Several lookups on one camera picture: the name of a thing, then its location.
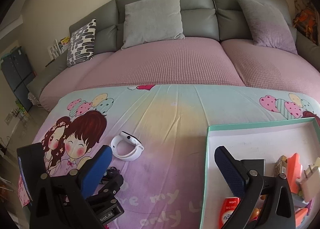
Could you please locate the red Lion tube bottle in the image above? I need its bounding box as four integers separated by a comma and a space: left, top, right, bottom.
218, 197, 241, 228

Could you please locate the pink helmet puppy toy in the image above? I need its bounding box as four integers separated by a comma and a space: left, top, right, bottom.
249, 195, 266, 222

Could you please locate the orange plastic toy piece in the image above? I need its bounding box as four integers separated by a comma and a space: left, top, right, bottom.
286, 153, 303, 194

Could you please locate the teal rimmed white box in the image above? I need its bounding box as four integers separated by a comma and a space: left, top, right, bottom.
200, 117, 319, 228

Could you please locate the white smart watch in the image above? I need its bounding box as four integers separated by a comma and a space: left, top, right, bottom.
110, 131, 144, 162

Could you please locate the white power adapter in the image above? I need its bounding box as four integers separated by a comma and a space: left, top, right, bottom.
299, 157, 320, 202

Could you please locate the cartoon couple printed bedsheet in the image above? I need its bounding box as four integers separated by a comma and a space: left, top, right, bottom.
34, 85, 319, 228

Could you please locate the dark blue refrigerator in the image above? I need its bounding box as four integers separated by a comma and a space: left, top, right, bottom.
1, 47, 35, 112

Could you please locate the white magazine rack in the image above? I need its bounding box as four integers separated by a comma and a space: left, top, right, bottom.
47, 36, 70, 60

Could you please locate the black white patterned pillow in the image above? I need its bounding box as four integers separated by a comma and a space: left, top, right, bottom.
67, 18, 97, 67

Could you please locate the grey sofa with pink cover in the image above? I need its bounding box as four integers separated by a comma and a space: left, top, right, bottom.
27, 0, 319, 110

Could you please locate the grey purple plush pillow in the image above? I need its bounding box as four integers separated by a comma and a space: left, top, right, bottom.
237, 0, 297, 54

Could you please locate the orange patterned bag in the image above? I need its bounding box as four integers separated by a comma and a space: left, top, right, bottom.
293, 7, 318, 45

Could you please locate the light grey square pillow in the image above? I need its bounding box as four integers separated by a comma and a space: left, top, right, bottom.
121, 0, 185, 49

